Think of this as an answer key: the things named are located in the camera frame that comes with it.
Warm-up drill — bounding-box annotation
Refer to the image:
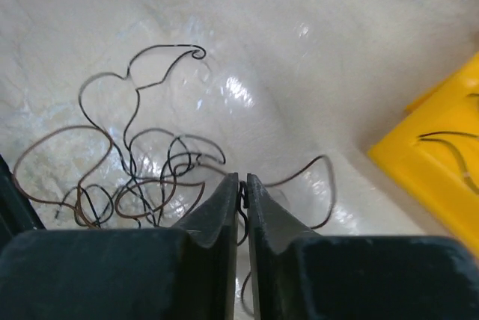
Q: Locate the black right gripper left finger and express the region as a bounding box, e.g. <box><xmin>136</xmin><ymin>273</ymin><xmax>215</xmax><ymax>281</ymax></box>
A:
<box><xmin>1</xmin><ymin>173</ymin><xmax>240</xmax><ymax>319</ymax></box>

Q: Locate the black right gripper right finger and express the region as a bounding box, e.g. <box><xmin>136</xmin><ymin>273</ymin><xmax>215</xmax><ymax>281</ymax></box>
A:
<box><xmin>246</xmin><ymin>174</ymin><xmax>478</xmax><ymax>319</ymax></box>

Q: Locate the yellow plastic bin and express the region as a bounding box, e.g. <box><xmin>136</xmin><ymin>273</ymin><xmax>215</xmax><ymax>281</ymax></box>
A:
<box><xmin>368</xmin><ymin>55</ymin><xmax>478</xmax><ymax>254</ymax></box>

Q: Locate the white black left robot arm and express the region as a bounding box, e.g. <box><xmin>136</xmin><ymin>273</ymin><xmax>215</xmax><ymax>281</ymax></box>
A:
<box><xmin>0</xmin><ymin>157</ymin><xmax>44</xmax><ymax>248</ymax></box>

